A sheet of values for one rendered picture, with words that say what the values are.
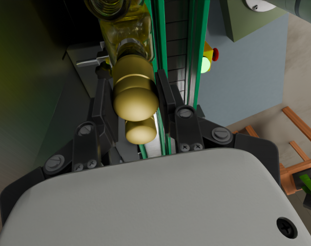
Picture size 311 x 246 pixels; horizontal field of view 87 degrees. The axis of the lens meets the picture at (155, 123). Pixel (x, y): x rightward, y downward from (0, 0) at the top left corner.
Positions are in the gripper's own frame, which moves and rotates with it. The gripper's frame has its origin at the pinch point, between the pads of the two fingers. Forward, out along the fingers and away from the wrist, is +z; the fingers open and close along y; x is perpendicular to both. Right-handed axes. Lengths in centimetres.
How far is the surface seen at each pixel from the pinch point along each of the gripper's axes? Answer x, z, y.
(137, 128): -4.6, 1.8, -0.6
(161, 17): -1.0, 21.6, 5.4
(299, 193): -580, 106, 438
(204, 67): -18.5, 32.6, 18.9
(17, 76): -0.6, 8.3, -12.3
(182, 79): -19.7, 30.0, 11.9
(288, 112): -169, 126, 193
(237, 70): -41, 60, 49
